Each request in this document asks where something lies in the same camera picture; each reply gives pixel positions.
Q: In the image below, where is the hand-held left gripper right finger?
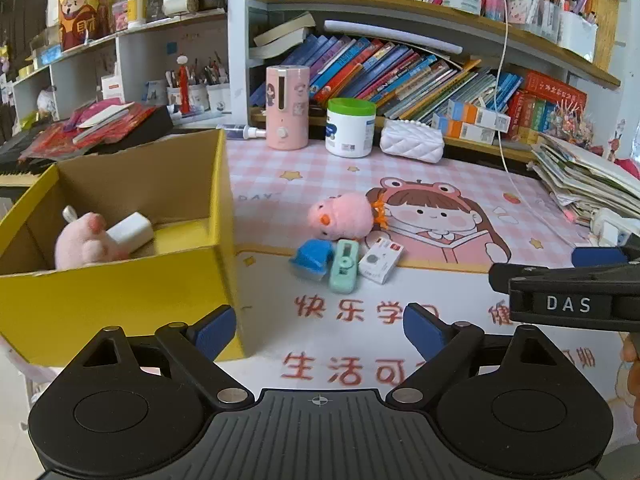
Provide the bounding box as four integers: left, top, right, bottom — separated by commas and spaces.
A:
389, 302, 577, 409

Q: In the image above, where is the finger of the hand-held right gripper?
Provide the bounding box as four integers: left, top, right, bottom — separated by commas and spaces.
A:
488, 254, 640, 292
572, 237, 640, 267

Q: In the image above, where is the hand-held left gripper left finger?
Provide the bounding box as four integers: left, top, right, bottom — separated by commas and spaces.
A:
64, 304, 249, 409

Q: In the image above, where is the yellow cardboard box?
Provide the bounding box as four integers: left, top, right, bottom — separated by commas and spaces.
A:
0, 128, 246, 369

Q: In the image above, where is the white power adapter block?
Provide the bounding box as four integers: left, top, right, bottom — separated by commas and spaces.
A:
107, 211, 155, 252

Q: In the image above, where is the pink pig plush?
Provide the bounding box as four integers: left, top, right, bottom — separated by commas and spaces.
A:
54, 206, 132, 269

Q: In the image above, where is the person's right hand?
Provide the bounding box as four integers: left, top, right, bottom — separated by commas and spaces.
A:
620, 332, 640, 444

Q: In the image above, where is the stack of papers and booklets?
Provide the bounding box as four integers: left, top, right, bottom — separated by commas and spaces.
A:
529, 132, 640, 227

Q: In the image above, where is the small white product box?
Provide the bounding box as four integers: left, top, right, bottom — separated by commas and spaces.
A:
358, 238, 404, 285

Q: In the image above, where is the red and pink toy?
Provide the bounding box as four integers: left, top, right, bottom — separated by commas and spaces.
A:
607, 130, 640, 179

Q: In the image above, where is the mint green plastic gadget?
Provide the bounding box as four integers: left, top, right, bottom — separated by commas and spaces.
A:
328, 239, 360, 292

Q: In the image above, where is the blue plastic gadget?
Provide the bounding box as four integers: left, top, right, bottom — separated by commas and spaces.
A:
289, 238, 335, 281

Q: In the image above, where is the colourful beaded flower ornament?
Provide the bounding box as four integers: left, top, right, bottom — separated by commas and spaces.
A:
544, 100, 594, 149

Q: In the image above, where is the pink chick plush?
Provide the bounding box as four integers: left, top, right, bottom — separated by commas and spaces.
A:
306, 192, 377, 241

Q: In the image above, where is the pink checked printed table mat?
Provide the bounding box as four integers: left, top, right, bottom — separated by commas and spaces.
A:
0, 132, 640, 448

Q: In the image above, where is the red boxed book set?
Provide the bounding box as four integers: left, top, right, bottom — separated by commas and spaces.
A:
507, 71, 587, 144

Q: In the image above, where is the orange and white carton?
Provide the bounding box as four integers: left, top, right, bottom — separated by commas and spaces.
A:
432, 114, 499, 145
447, 100, 511, 130

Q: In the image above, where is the white quilted pouch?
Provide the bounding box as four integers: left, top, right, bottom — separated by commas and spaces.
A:
379, 119, 445, 164

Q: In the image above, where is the white lying tube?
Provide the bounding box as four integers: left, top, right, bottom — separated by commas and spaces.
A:
216, 124, 267, 140

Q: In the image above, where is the white jar with green lid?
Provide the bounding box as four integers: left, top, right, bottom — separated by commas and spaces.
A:
325, 98, 377, 159

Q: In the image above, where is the white pen holder box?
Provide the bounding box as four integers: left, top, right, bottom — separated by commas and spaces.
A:
557, 10, 599, 64

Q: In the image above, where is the pink cylindrical humidifier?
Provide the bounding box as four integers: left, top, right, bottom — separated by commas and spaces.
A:
265, 65, 311, 150

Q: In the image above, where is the row of leaning picture books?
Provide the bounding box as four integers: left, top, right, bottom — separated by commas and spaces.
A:
249, 35, 524, 122

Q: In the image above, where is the red figurine ornament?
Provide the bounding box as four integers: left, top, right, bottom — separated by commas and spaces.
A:
175, 55, 194, 115

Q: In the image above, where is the pile of red packets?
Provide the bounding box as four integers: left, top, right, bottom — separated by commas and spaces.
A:
20, 101, 159, 161

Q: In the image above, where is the clear organizer with pens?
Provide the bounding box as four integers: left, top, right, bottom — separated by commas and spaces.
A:
506, 0, 560, 43

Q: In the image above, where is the small white and red box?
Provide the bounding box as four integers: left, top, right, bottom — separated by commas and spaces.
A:
101, 74, 125, 102

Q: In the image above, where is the wooden bookshelf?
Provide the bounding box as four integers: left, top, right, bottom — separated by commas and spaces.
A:
227, 0, 627, 167

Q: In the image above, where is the white labelled tape box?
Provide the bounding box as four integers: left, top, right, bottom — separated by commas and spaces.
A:
442, 0, 484, 16

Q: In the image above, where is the white shelf unit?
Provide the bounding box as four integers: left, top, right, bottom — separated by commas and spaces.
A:
12, 9, 231, 122

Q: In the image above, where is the pile of flat lying books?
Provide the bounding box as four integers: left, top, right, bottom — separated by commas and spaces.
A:
249, 12, 317, 60

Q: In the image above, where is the white bottle with yellow label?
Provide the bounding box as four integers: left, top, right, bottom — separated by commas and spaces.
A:
125, 0, 148, 29

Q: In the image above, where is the fortune god printed box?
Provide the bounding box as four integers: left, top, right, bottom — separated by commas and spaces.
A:
58, 0, 111, 52

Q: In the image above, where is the white cable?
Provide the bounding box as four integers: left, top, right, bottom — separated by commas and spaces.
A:
497, 0, 601, 252

